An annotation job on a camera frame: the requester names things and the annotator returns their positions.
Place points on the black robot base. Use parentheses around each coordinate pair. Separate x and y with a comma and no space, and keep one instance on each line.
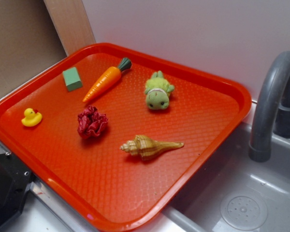
(15,181)

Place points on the green block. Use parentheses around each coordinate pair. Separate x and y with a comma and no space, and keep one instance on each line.
(72,79)

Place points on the green plush turtle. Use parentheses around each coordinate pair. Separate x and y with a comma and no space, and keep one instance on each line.
(158,91)

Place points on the striped conch seashell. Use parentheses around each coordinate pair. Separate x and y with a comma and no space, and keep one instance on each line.
(146,148)

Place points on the orange plastic tray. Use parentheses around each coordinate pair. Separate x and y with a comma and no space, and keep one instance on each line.
(109,188)

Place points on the orange toy carrot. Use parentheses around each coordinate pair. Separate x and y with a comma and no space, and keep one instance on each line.
(110,77)

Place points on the red toy lettuce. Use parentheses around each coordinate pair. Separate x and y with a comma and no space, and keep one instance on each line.
(91,123)

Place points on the yellow rubber duck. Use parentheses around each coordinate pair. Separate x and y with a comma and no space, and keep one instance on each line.
(31,117)

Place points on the grey toy sink basin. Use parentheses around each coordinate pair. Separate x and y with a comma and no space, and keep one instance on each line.
(232,193)

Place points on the wooden board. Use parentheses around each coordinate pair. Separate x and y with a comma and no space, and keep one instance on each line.
(71,23)

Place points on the grey toy faucet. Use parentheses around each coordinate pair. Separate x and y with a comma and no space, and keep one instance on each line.
(272,114)

